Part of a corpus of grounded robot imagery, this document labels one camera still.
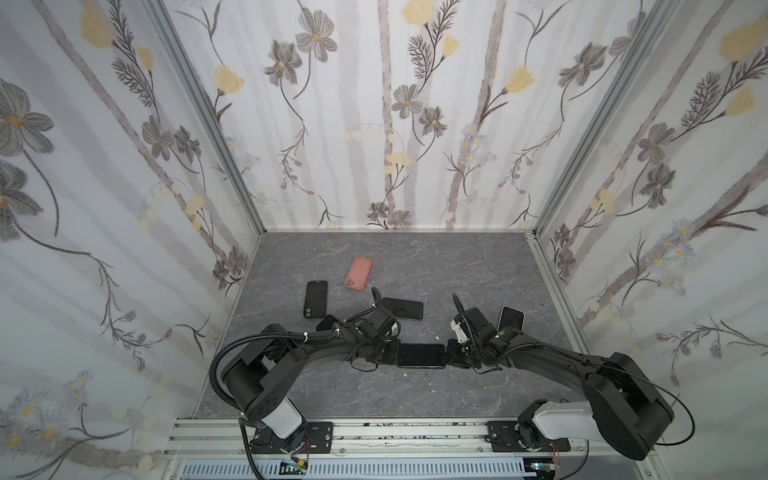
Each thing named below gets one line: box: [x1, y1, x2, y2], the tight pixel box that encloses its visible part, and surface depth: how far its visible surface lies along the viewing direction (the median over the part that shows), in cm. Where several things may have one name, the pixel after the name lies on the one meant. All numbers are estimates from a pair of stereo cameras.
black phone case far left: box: [303, 280, 328, 319], surface depth 104 cm
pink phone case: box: [344, 256, 374, 291], surface depth 110 cm
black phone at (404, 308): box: [381, 297, 424, 319], surface depth 100 cm
